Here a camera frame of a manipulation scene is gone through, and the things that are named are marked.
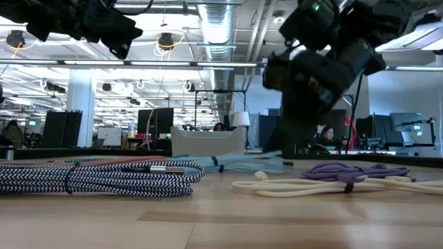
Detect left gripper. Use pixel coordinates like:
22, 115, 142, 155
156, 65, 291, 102
78, 0, 118, 44

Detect dusty pink USB cable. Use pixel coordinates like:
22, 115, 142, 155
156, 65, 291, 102
0, 155, 170, 167

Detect white board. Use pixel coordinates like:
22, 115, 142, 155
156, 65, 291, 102
97, 127, 123, 147

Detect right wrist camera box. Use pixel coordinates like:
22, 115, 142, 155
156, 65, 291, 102
262, 51, 295, 91

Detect black desk monitors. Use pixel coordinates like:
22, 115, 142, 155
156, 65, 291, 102
136, 107, 175, 140

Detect black ceiling spot lamp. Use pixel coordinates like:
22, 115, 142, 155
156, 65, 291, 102
157, 32, 176, 51
6, 29, 26, 48

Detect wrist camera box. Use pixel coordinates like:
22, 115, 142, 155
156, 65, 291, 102
262, 51, 295, 91
100, 15, 145, 60

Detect white lampshade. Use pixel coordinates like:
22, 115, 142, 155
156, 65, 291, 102
231, 111, 251, 128

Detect ceiling light panel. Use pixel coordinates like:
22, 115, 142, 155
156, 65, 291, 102
375, 20, 443, 53

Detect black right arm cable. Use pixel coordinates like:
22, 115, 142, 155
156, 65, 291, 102
345, 72, 365, 155

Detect monitor on arm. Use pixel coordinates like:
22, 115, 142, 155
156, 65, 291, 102
389, 112, 424, 133

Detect cream USB cable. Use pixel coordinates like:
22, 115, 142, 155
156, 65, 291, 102
230, 170, 443, 199

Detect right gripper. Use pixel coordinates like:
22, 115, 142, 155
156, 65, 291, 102
278, 0, 387, 155

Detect white building column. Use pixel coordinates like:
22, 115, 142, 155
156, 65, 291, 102
66, 68, 97, 149

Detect grey plastic bin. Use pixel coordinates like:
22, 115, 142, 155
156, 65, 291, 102
170, 126, 247, 157

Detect black partition panels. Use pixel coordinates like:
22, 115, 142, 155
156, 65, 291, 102
41, 109, 84, 149

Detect black articulated stand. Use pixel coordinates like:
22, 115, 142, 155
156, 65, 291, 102
397, 116, 437, 148

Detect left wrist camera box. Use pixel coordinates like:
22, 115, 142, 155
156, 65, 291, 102
100, 15, 145, 60

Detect black white braided USB cable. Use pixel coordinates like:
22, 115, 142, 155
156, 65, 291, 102
0, 160, 207, 199

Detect red object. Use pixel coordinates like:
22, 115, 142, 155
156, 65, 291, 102
344, 115, 358, 150

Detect light blue USB cable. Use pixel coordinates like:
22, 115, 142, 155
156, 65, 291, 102
178, 150, 287, 174

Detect lilac USB cable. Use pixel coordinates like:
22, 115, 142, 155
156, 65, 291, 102
300, 161, 412, 184

